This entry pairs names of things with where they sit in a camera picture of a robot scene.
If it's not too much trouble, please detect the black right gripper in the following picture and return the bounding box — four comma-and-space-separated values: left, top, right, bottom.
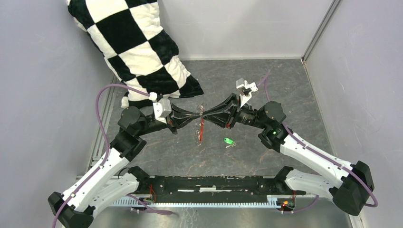
202, 93, 268, 130

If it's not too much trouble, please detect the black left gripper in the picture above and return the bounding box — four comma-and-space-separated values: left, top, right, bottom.
136, 102, 201, 136

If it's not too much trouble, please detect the metal key holder red handle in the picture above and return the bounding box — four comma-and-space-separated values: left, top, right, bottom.
196, 103, 206, 146

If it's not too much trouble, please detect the small green object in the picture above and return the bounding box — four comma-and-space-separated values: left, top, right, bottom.
224, 137, 236, 148

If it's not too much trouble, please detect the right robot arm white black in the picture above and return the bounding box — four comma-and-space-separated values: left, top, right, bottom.
202, 94, 379, 216

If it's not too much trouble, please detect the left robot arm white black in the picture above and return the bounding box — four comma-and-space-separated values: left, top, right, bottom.
48, 100, 202, 228

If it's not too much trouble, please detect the black white checkered pillow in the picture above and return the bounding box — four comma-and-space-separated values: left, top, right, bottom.
67, 0, 204, 108

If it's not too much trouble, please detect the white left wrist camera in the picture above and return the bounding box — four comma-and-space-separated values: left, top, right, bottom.
153, 99, 172, 124

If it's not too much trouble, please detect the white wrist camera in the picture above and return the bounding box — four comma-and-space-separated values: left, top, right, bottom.
153, 99, 172, 124
236, 78, 258, 107

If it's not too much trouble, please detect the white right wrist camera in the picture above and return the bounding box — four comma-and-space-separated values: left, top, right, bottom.
236, 78, 258, 107

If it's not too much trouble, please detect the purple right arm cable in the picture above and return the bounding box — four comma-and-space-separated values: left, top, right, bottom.
255, 69, 379, 214

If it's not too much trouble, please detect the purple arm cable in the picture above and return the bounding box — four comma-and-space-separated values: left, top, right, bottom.
255, 69, 379, 214
51, 83, 174, 228

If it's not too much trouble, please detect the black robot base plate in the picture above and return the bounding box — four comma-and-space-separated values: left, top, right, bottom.
136, 176, 305, 203

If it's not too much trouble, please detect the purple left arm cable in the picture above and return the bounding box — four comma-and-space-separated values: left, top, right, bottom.
51, 83, 174, 228

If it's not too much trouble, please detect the aluminium frame rail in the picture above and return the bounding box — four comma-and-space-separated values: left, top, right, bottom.
109, 167, 309, 208

